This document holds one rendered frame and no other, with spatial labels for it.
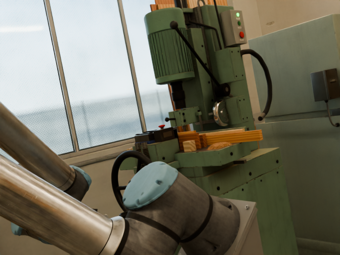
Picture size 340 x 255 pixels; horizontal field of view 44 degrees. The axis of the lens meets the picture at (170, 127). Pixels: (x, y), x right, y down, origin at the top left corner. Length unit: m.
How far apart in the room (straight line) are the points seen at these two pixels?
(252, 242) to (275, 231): 0.90
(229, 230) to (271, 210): 0.92
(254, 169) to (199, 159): 0.35
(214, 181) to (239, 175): 0.17
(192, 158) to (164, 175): 0.66
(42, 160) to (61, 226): 0.28
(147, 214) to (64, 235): 0.20
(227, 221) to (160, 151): 0.63
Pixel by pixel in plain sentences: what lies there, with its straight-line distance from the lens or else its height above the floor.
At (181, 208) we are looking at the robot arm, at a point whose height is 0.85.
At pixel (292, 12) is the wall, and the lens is 4.33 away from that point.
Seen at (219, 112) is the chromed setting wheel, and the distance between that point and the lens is 1.89.
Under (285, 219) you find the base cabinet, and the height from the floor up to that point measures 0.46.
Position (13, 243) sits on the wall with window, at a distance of 2.96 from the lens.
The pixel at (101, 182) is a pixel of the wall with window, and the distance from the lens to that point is 3.17.
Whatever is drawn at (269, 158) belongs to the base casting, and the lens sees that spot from 2.04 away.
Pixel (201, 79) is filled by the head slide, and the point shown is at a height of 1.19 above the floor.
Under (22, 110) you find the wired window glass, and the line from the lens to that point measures 3.03.
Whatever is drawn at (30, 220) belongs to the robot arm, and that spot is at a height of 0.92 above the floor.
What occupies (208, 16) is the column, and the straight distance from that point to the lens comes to 2.01.
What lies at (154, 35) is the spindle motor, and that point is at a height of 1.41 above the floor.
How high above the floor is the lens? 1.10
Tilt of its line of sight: 3 degrees down
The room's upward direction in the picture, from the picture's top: 11 degrees counter-clockwise
